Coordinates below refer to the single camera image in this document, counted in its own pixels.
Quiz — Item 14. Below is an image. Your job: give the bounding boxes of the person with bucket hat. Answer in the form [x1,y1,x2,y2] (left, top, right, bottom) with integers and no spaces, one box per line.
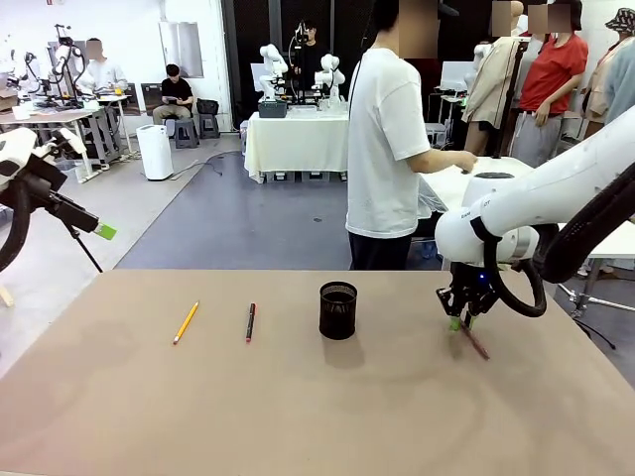
[579,7,635,140]

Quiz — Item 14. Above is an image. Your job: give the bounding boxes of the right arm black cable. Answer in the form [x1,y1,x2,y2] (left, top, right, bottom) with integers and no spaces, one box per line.
[488,163,635,318]

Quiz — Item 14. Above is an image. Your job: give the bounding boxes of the yellow pencil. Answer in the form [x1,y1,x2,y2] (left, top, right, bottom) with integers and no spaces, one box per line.
[173,300,200,346]

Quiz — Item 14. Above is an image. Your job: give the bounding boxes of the person's right hand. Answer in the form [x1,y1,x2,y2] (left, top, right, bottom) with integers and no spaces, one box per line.
[453,151,479,175]

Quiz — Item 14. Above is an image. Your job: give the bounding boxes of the maroon pen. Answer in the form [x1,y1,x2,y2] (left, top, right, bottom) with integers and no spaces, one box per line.
[459,319,491,361]

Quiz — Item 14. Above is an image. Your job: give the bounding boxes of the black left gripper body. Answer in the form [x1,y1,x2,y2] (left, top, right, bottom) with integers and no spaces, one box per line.
[20,156,69,200]

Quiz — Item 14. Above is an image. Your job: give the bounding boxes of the seated person black shirt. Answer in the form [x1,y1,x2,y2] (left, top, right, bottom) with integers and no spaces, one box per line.
[152,62,195,125]

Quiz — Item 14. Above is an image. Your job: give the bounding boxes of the grey plastic stool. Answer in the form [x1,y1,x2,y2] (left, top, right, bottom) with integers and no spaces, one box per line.
[197,113,222,140]
[173,118,200,150]

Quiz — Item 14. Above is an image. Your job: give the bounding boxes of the grey wall panel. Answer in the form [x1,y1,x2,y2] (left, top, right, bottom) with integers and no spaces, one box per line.
[158,20,204,79]

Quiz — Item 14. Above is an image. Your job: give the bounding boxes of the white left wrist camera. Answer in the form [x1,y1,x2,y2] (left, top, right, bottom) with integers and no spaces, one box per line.
[42,127,86,158]

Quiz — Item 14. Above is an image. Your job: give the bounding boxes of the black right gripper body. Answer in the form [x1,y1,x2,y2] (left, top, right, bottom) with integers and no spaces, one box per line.
[450,262,499,299]

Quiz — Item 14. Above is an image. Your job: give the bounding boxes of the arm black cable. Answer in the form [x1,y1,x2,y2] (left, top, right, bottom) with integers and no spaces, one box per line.
[488,163,635,318]
[0,178,34,274]

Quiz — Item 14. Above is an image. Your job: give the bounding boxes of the white air purifier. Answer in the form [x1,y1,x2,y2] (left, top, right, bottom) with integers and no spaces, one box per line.
[136,124,175,182]

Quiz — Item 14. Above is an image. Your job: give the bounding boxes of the seated person white shirt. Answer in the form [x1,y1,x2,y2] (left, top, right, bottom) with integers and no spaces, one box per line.
[76,38,129,95]

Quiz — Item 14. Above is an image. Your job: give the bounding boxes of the white monitor screen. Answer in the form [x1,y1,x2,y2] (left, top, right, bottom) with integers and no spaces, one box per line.
[441,59,477,93]

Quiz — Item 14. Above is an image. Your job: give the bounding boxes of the grey toolbox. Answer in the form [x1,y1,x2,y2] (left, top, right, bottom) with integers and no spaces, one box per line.
[257,98,289,119]

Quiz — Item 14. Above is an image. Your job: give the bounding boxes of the person in white T-shirt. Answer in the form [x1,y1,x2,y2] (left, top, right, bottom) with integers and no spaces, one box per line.
[345,0,480,272]

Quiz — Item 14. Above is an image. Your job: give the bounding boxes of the table with white cloth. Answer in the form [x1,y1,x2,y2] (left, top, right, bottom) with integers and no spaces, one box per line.
[244,111,351,184]

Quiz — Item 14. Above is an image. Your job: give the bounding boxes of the grey workbench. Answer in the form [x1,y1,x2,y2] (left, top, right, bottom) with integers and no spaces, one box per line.
[0,93,133,179]

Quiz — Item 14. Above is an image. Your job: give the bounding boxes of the standing person black clothes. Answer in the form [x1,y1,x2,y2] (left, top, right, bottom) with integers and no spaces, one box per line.
[296,19,323,103]

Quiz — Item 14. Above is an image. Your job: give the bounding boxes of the person's right forearm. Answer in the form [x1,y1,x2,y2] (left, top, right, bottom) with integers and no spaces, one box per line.
[415,148,457,175]

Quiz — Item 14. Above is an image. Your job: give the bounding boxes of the black mesh pen holder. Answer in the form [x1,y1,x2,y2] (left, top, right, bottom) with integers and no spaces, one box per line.
[318,281,358,341]

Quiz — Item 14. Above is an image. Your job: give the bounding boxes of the person in red shirt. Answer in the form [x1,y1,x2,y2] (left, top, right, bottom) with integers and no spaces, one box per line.
[510,0,590,168]

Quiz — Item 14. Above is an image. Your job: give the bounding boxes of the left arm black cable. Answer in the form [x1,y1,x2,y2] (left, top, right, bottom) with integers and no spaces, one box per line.
[0,178,34,274]

